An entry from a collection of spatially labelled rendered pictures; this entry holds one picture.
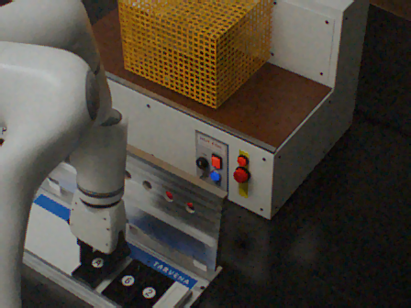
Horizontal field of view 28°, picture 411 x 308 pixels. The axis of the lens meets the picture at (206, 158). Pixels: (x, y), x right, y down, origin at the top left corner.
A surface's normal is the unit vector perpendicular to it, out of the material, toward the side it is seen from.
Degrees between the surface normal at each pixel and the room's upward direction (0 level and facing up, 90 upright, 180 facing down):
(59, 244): 0
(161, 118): 90
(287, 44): 90
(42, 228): 0
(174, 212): 81
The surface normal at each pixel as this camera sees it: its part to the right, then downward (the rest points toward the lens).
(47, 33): 0.54, 0.48
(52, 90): 0.00, -0.16
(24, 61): -0.05, -0.52
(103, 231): -0.48, 0.44
